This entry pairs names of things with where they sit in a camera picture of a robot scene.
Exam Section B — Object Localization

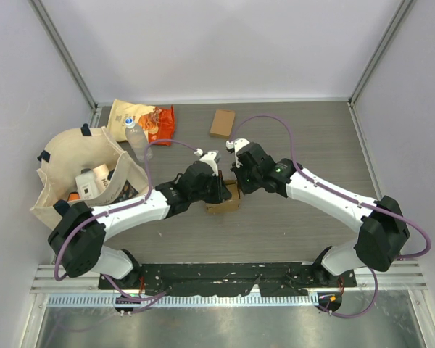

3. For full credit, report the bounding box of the large cardboard box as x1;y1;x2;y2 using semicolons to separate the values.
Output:
205;180;241;214

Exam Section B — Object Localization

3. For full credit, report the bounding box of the small cardboard box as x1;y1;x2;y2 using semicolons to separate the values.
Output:
210;109;236;139

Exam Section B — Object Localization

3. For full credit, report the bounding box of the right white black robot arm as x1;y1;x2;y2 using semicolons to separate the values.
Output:
226;138;410;286

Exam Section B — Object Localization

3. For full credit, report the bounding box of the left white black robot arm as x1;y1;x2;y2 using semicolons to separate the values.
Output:
48;161;232;289

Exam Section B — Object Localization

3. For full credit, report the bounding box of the white box in bag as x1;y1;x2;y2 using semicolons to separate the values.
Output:
75;171;100;199

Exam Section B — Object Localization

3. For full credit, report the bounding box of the beige orange snack bag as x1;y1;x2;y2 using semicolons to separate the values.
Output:
107;99;176;146

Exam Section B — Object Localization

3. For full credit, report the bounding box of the clear plastic water bottle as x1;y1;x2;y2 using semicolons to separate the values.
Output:
125;117;153;162

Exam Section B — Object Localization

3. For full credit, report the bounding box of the beige canvas tote bag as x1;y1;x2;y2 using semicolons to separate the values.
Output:
30;124;148;229

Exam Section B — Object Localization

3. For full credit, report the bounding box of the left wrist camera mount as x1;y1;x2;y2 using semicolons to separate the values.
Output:
194;148;221;176

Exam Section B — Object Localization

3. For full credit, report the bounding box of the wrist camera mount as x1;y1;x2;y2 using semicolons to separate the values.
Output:
194;148;221;176
225;138;249;154

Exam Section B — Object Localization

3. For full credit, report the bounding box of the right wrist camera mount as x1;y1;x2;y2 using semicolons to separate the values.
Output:
225;138;249;154

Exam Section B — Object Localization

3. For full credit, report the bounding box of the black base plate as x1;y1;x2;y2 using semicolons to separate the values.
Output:
113;262;357;297

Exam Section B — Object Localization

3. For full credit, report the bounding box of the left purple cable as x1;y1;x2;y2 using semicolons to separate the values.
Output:
54;139;204;313

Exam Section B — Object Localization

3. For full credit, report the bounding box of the purple cable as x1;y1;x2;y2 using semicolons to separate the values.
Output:
54;139;204;313
230;115;433;319

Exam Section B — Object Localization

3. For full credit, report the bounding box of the white slotted cable duct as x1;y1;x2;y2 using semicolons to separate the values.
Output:
46;293;318;308

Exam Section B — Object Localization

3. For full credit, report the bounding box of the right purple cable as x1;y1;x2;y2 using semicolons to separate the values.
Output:
230;115;433;319

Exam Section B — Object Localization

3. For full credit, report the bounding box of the right aluminium frame post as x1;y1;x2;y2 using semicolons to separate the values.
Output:
348;0;416;107

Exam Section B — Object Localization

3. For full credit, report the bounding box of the aluminium frame post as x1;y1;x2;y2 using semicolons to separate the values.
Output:
348;0;416;107
28;0;98;112

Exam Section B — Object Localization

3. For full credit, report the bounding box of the left aluminium frame post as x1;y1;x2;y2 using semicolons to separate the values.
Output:
28;0;98;112

